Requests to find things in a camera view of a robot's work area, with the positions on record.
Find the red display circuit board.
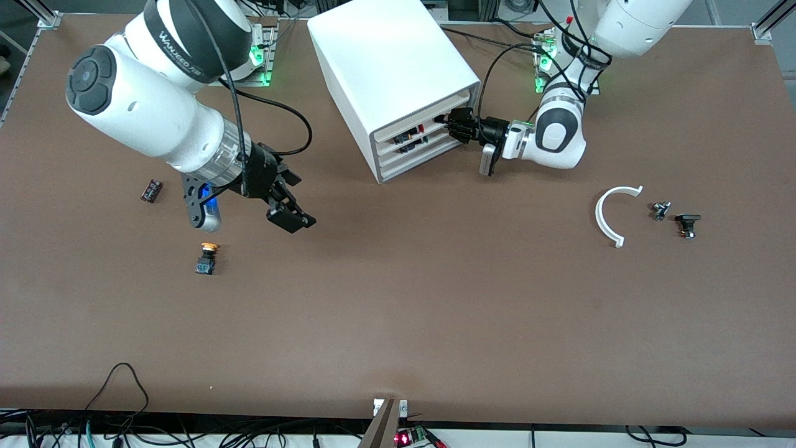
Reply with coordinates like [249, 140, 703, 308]
[393, 426, 431, 448]

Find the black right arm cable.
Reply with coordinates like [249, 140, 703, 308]
[187, 0, 313, 187]

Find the black looped table cable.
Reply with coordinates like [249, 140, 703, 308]
[83, 362, 150, 416]

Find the small black button part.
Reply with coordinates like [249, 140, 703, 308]
[675, 213, 702, 240]

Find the orange push button blue base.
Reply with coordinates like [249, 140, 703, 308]
[195, 243, 221, 276]

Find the black cable behind cabinet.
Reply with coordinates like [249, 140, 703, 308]
[435, 19, 551, 50]

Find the aluminium frame corner profile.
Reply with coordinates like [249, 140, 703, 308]
[750, 0, 796, 43]
[12, 0, 63, 30]

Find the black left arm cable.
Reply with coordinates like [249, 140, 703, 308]
[476, 0, 613, 125]

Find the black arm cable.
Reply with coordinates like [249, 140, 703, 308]
[187, 0, 313, 187]
[476, 0, 613, 125]

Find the white curved plastic arc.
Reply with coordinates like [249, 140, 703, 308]
[595, 185, 644, 249]

